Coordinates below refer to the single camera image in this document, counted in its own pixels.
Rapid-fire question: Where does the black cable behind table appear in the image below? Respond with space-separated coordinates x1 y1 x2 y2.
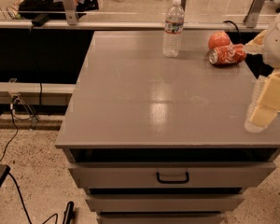
222 20 243 45

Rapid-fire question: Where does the clear plastic water bottle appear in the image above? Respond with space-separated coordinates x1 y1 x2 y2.
162 0 185 58

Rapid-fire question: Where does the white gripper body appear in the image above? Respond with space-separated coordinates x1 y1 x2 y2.
262 13 280 69

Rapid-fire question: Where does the red apple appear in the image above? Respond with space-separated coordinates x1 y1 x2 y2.
208 31 231 49

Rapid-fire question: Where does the middle grey drawer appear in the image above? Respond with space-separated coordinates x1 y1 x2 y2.
86 194 245 213

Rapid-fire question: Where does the grey drawer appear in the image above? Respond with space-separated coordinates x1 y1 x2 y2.
86 194 245 213
68 161 275 189
97 213 223 224

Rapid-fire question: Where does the black tool on floor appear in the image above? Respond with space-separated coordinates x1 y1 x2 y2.
63 201 74 224

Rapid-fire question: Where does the grey window ledge rail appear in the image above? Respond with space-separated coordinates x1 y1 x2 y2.
0 19 270 33

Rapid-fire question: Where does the crushed orange soda can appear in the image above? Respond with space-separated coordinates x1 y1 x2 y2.
208 44 246 65

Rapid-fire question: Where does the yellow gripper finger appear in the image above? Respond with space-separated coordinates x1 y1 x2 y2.
245 70 280 133
244 30 267 55

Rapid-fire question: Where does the right metal bracket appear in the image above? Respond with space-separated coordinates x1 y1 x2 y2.
244 0 265 28

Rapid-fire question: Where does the grey drawer cabinet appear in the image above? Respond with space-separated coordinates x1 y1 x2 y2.
54 30 280 224

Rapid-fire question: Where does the top grey drawer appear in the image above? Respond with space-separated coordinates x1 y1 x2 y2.
68 161 275 189

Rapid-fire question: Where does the left metal bracket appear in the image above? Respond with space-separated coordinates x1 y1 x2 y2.
63 0 78 25

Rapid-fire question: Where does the black drawer handle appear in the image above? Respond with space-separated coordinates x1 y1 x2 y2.
156 172 189 185

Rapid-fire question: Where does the bottom grey drawer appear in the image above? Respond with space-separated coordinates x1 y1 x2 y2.
97 213 223 224

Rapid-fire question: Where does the black floor cable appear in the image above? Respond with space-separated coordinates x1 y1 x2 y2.
0 82 59 224

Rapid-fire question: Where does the seated person in background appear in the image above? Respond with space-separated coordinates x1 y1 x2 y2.
7 0 100 21

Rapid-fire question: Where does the black power adapter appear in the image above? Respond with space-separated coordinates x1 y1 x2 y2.
32 14 49 27

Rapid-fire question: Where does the wall power outlet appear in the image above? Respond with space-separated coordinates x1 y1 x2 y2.
10 93 21 105

